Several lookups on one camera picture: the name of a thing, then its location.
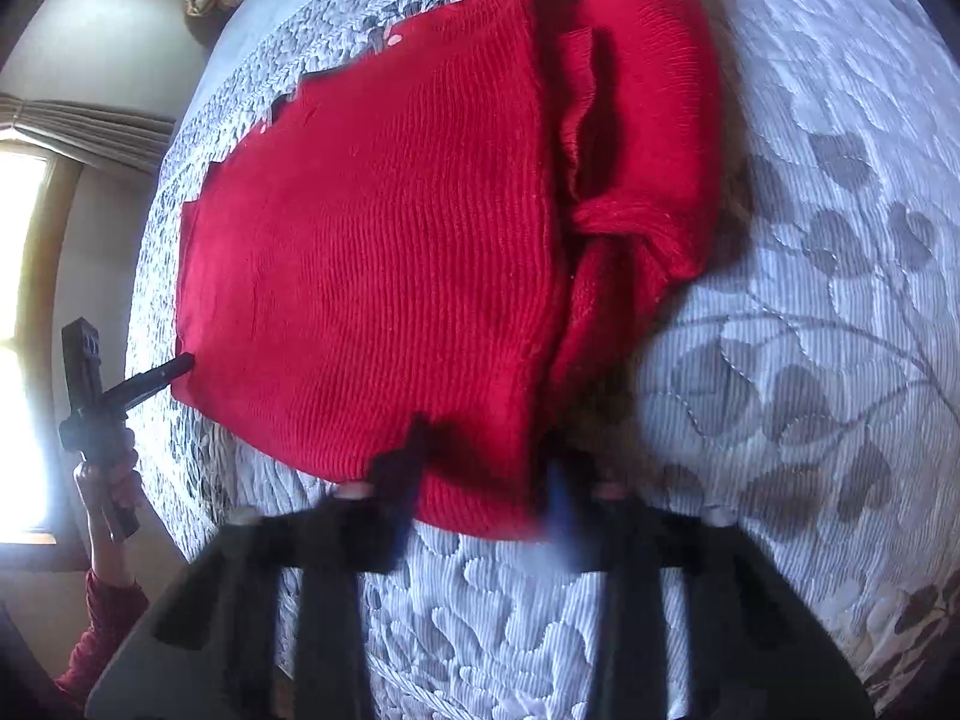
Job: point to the red knitted sweater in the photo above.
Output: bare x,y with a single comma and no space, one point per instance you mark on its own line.
375,277

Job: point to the person's left hand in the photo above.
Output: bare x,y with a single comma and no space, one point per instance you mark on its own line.
120,484

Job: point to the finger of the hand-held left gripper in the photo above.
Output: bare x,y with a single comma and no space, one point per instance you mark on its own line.
157,375

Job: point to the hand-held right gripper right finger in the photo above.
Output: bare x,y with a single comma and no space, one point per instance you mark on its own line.
559,510

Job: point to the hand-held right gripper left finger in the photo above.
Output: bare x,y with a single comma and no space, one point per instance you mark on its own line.
401,480

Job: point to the beige curtain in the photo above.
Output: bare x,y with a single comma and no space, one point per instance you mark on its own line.
90,124

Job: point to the wooden framed window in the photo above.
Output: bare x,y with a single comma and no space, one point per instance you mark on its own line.
30,277

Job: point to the person's left forearm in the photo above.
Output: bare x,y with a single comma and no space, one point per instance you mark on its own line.
105,615

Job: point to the grey floral quilted bedspread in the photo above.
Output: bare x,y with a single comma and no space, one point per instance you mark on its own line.
787,390

